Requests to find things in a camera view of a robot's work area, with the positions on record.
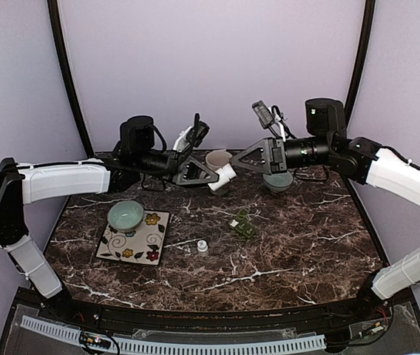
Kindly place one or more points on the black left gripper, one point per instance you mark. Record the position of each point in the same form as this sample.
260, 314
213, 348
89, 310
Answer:
180, 176

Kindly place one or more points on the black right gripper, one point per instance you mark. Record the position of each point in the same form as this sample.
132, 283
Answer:
273, 154

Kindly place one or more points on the white pill bottle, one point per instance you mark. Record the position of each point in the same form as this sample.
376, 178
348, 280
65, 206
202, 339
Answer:
225, 175
202, 247

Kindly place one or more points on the green weekly pill organizer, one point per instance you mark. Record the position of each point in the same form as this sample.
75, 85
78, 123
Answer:
245, 229

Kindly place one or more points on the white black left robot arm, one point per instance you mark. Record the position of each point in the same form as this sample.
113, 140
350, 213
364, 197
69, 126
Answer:
133, 157

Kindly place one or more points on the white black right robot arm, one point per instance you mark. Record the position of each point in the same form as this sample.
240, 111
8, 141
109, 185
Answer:
360, 159

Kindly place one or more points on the white mug with coral pattern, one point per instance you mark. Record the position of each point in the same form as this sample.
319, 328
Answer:
215, 160

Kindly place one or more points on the striped light blue bowl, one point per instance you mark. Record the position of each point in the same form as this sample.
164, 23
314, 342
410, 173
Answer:
278, 182

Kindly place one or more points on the plain celadon green bowl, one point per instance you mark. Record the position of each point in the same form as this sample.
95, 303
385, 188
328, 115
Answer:
125, 215

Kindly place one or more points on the square floral plate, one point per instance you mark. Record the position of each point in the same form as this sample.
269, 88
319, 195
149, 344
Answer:
142, 245

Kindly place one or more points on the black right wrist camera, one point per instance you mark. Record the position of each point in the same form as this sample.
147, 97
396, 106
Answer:
263, 113

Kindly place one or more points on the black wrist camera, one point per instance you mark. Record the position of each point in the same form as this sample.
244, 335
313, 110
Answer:
199, 131
263, 113

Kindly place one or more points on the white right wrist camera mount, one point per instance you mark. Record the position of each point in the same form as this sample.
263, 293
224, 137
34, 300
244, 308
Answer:
278, 124

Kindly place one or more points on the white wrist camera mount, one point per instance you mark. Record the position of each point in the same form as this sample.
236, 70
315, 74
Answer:
278, 124
183, 140

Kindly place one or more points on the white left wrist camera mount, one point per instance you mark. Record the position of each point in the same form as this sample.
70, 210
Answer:
183, 140

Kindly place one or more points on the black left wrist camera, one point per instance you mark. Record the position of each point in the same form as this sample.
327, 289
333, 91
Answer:
199, 131

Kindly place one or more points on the black frame post right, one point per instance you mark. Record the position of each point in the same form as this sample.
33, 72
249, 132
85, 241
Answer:
361, 55

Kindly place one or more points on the black frame post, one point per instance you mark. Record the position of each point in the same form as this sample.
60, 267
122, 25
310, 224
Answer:
361, 55
66, 74

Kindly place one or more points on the white slotted cable duct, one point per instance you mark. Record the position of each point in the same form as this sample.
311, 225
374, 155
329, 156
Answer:
153, 342

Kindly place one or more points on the black front table rail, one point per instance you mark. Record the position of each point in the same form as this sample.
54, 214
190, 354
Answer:
110, 314

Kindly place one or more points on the black frame post left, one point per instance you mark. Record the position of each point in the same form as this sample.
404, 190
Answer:
66, 74

